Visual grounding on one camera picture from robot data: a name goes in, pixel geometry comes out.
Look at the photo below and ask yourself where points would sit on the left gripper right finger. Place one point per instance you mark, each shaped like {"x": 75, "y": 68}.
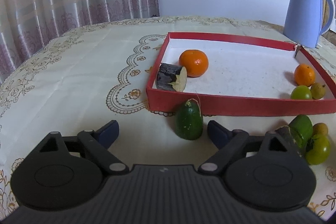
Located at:
{"x": 263, "y": 172}

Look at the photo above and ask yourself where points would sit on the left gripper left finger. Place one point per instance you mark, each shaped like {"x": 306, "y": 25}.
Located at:
{"x": 66, "y": 171}

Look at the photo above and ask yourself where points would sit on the green cucumber cut piece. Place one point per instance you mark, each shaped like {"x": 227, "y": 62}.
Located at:
{"x": 301, "y": 129}

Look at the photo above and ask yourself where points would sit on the green tomato fruit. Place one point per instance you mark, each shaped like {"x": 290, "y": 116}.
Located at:
{"x": 317, "y": 149}
{"x": 301, "y": 92}

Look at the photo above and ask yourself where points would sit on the green cucumber end with stem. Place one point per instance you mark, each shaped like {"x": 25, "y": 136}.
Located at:
{"x": 189, "y": 120}

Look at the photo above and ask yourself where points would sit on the small orange mandarin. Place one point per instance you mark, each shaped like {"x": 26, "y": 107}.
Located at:
{"x": 304, "y": 75}

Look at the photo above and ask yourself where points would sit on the large orange mandarin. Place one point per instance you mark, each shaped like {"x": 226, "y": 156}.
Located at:
{"x": 195, "y": 61}

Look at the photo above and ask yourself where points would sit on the red shallow cardboard box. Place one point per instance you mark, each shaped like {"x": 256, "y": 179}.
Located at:
{"x": 247, "y": 76}

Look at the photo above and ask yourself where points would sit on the cream floral tablecloth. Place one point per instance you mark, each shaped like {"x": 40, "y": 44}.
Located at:
{"x": 93, "y": 74}

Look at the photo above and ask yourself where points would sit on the blue electric kettle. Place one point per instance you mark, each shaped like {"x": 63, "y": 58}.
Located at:
{"x": 303, "y": 23}

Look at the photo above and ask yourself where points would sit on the white wall switch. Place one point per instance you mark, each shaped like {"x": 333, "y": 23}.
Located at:
{"x": 333, "y": 26}

